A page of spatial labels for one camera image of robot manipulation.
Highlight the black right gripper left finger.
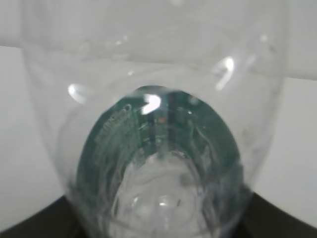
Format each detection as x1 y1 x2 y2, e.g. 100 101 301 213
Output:
0 196 84 238

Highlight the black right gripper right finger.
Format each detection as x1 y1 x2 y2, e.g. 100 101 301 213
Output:
233 193 317 238

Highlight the clear green-label water bottle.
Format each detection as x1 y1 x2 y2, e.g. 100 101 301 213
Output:
20 0 289 238

